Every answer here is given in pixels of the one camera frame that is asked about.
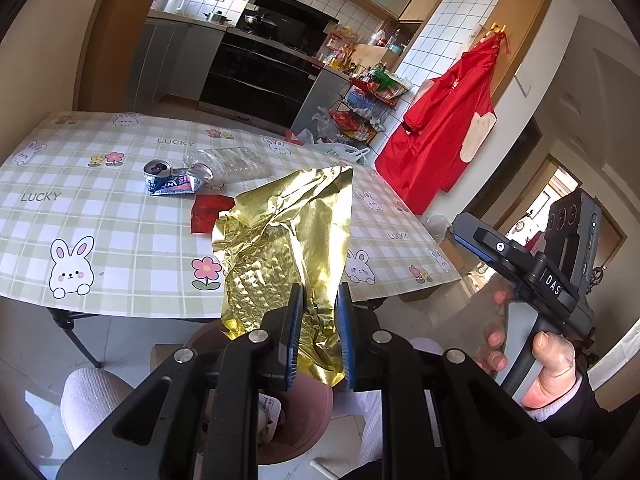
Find yellow wall hook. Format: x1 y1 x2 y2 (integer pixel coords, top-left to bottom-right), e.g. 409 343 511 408
487 22 511 53

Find dark red packet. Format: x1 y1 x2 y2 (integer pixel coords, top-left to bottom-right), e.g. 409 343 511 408
190 194 236 236

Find group of condiment bottles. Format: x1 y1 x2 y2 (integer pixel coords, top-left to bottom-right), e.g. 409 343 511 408
325 25 362 68

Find black integrated stove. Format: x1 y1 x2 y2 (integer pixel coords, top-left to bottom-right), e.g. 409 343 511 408
197 35 326 131

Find wooden door frame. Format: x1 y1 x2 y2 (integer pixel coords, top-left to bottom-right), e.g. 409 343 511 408
77 0 176 113

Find green checked bunny tablecloth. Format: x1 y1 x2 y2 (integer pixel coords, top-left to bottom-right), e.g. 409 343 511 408
0 111 463 321

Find white bag with green print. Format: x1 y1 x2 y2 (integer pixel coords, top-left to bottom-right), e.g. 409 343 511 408
320 142 373 163

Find wooden open cabinet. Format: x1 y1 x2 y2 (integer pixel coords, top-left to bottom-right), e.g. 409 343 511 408
350 0 448 73

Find red apron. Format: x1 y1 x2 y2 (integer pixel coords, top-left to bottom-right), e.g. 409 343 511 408
375 35 498 216

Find wire rack with snacks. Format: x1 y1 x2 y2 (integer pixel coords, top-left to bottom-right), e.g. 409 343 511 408
325 72 406 153

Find person's right hand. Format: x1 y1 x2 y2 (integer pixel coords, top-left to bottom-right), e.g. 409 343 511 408
475 287 583 411

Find clear plastic bag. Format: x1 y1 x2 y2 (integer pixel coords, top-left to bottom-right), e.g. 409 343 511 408
310 107 341 141

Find clear plastic bottle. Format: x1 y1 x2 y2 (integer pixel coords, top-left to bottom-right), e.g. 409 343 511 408
182 147 271 183

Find black range hood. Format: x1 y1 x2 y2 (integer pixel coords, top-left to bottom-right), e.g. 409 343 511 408
235 0 342 56

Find gold foil wrapper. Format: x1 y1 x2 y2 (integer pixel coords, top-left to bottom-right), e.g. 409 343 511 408
212 165 355 388

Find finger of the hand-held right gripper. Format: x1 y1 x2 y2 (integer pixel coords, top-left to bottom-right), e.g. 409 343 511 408
452 212 516 281
474 227 538 267

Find crushed blue drink can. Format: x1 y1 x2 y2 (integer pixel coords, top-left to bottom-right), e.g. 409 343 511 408
142 158 201 196

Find brown round waste bin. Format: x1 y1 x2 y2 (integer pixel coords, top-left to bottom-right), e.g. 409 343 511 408
182 320 335 466

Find grey kitchen base cabinets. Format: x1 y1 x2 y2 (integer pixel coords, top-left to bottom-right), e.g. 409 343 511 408
137 10 351 133

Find person's right forearm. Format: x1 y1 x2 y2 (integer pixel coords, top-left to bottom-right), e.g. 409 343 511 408
530 375 618 480

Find beige fridge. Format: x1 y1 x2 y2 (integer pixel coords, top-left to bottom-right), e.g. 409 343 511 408
0 0 108 161

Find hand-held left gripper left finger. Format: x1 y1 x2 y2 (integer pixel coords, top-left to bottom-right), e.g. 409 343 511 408
55 282 306 480

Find crumpled clear plastic sheet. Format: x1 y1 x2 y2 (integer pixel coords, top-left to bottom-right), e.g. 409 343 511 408
422 214 456 246

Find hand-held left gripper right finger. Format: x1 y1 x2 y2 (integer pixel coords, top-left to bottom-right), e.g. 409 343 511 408
334 282 583 480

